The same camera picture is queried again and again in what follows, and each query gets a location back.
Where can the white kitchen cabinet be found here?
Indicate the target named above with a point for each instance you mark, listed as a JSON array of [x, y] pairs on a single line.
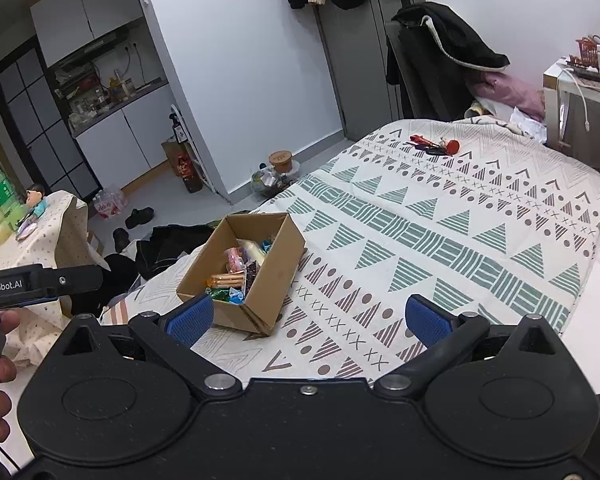
[[125, 140]]

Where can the red model ornament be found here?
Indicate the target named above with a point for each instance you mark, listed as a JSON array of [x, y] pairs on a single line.
[[587, 50]]

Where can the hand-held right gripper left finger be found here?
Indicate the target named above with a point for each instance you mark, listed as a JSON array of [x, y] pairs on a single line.
[[192, 320]]

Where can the row of kitchen bottles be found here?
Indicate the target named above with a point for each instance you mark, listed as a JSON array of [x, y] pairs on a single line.
[[100, 95]]

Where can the white upper cabinet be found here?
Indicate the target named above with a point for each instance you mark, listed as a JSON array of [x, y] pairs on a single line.
[[80, 15]]

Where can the key bunch with red tag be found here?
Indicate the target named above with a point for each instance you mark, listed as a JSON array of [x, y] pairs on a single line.
[[435, 146]]

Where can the black jacket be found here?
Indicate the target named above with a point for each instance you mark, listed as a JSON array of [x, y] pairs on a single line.
[[455, 35]]

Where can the green candy packet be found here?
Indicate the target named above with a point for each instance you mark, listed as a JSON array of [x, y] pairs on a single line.
[[217, 295]]

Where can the cream dotted cloth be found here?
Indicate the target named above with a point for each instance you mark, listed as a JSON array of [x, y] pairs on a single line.
[[55, 240]]

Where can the white metal rack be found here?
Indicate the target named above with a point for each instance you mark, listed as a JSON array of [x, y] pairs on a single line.
[[202, 160]]

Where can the grey door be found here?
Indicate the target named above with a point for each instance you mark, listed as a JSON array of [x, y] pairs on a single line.
[[370, 75]]

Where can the white desk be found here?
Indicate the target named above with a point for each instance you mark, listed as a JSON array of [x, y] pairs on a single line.
[[590, 115]]

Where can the pink clothes pile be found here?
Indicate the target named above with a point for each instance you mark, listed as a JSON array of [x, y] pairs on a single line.
[[510, 92]]

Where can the printed triangle pattern blanket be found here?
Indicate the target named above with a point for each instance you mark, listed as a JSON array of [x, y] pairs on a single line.
[[430, 240]]

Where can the black shoe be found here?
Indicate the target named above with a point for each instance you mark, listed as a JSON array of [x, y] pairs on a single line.
[[140, 218], [121, 239]]

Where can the dark snack packet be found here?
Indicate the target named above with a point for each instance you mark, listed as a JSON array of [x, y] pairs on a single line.
[[250, 276]]

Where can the white long snack packet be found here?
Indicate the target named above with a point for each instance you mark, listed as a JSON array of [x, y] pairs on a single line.
[[252, 251]]

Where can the brown cardboard box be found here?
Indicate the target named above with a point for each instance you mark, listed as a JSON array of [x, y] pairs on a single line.
[[275, 280]]

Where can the orange bread packet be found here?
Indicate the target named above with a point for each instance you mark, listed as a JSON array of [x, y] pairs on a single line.
[[225, 280]]

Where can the small cartoon figurine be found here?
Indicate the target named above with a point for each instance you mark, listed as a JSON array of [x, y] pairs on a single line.
[[37, 200]]

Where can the instant noodle cup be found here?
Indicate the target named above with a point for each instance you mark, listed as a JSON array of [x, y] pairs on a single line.
[[281, 161]]

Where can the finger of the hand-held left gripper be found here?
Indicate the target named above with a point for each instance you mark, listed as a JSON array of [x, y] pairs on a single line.
[[75, 277]]

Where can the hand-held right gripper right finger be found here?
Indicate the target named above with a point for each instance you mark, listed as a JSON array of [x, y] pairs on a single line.
[[427, 322]]

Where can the black spray bottle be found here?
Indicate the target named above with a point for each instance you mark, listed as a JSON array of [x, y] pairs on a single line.
[[176, 127]]

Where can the clear plastic trash bag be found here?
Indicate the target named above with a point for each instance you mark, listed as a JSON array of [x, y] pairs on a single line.
[[267, 181]]

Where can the dark bottle with red label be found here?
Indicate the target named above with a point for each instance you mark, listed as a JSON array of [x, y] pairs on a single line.
[[190, 175]]

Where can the black framed glass door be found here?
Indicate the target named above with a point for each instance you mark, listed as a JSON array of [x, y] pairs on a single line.
[[40, 125]]

